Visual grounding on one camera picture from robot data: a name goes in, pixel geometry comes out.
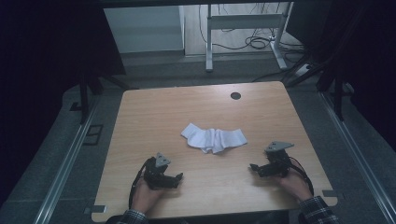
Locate black floor cables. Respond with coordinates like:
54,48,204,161
198,2,309,64

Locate aluminium floor rail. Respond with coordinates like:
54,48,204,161
32,95,101,224
319,91,396,217

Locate grey metal desk frame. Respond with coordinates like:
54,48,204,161
205,1,295,74

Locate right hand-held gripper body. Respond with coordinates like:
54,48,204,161
261,141,295,178

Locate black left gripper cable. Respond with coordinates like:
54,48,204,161
128,156,156,211

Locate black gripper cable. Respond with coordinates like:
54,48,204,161
287,155,315,198
128,156,156,211

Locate black metal stand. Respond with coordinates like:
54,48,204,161
77,69,132,125
317,69,357,122

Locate dark curtain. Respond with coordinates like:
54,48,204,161
0,0,127,206
285,0,396,150

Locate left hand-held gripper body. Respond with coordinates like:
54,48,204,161
143,152,180,191

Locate white sock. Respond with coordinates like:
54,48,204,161
180,122,248,155

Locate person's right hand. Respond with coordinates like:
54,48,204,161
276,159,314,203

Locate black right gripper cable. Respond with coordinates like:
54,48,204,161
287,155,315,198

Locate person's left hand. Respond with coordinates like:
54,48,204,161
132,177,166,217

